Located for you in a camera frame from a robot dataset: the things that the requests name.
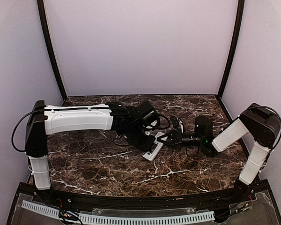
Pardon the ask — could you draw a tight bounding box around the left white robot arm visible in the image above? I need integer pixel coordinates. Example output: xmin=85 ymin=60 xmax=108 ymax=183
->
xmin=11 ymin=100 xmax=161 ymax=190

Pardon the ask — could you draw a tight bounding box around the left grey cable duct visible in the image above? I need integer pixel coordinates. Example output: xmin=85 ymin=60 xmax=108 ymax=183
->
xmin=21 ymin=200 xmax=59 ymax=219

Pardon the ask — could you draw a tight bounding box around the black front rail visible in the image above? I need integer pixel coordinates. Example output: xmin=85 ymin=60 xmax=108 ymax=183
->
xmin=41 ymin=189 xmax=235 ymax=211

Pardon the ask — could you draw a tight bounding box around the grey cable duct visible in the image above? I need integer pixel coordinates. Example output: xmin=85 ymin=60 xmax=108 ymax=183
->
xmin=78 ymin=210 xmax=215 ymax=225
xmin=21 ymin=200 xmax=59 ymax=219

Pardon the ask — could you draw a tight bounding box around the left black frame post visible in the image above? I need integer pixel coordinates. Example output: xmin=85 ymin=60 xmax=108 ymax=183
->
xmin=37 ymin=0 xmax=67 ymax=101

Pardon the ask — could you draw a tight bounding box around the white remote control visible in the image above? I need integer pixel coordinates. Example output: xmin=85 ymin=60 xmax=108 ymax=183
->
xmin=142 ymin=132 xmax=165 ymax=162

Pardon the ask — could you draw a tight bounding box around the centre grey cable duct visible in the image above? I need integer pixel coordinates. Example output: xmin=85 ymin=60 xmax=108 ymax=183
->
xmin=78 ymin=210 xmax=215 ymax=225

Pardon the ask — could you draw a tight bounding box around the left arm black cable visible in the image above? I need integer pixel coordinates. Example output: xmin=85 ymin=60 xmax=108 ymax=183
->
xmin=152 ymin=114 xmax=171 ymax=130

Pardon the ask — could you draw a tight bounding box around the black frame post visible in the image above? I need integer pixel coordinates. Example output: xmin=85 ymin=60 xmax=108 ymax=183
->
xmin=217 ymin=0 xmax=245 ymax=99
xmin=37 ymin=0 xmax=67 ymax=101

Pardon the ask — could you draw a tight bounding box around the right black frame post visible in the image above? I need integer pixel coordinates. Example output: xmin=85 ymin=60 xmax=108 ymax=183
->
xmin=217 ymin=0 xmax=245 ymax=99

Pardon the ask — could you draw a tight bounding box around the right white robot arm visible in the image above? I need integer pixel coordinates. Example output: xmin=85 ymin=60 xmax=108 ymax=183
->
xmin=157 ymin=103 xmax=281 ymax=202

